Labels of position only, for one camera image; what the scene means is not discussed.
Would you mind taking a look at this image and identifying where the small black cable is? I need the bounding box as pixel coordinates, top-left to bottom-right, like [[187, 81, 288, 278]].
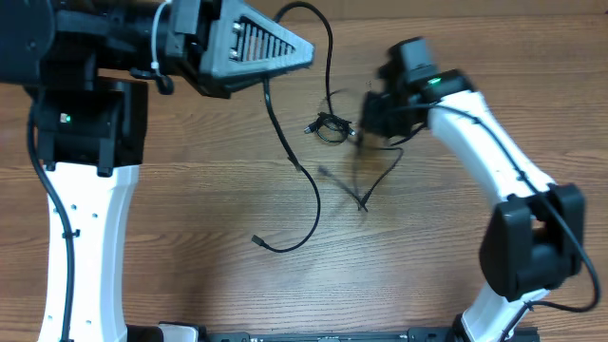
[[303, 111, 356, 145]]

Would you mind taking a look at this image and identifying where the thin black cable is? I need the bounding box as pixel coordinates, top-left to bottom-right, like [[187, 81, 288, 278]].
[[273, 1, 405, 213]]

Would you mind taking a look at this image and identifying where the thick black usb cable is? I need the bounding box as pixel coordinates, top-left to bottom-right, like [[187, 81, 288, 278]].
[[250, 78, 322, 254]]

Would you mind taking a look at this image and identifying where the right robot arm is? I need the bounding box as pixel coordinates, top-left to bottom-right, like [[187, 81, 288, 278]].
[[361, 37, 585, 341]]

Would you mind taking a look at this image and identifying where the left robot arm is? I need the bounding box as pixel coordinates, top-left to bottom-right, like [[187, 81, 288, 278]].
[[1, 0, 314, 341]]

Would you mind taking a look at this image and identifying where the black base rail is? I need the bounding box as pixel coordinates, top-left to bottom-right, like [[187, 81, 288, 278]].
[[125, 322, 542, 342]]

